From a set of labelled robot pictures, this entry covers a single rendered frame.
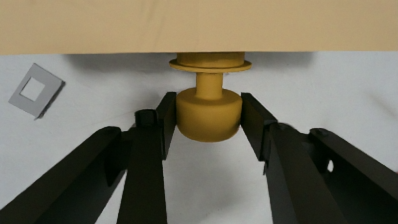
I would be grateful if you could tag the tan wooden board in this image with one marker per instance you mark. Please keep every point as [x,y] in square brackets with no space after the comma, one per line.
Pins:
[133,26]

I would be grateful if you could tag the yellow door knob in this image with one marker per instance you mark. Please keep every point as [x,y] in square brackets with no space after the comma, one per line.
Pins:
[209,113]

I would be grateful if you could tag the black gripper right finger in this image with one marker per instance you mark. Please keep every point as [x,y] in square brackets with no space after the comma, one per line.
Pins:
[365,189]

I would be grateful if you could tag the grey square plate with square hole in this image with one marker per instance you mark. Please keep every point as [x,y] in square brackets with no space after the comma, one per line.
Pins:
[52,85]

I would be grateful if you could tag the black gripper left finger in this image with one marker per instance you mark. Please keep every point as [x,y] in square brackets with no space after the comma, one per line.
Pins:
[77,188]

